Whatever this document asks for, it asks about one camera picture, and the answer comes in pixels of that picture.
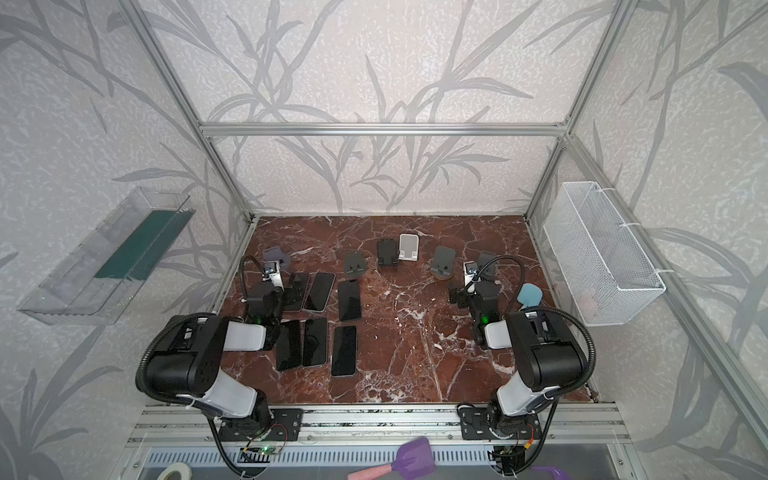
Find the black phone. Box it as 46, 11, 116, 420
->
302, 318, 328, 367
303, 272, 336, 312
275, 320, 303, 372
338, 279, 362, 321
284, 272, 310, 312

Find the grey phone stand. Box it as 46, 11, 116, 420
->
263, 246, 291, 270

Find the blue phone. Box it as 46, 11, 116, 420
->
331, 326, 357, 377

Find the white folding phone stand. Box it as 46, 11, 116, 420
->
398, 233, 419, 262

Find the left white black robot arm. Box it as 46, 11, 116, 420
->
135, 260, 308, 442

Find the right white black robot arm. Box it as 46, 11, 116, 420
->
449, 255, 596, 448

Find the back left phone stand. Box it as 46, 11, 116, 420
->
343, 251, 367, 279

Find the purple pink toy shovel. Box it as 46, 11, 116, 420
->
347, 437, 436, 480

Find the white tape roll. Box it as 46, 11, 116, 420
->
157, 462, 193, 480

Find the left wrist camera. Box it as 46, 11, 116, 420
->
262, 260, 283, 288

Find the white wire mesh basket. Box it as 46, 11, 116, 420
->
544, 181, 666, 326

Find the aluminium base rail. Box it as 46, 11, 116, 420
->
115, 403, 632, 479

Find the clear plastic wall shelf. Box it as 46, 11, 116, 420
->
18, 187, 195, 326

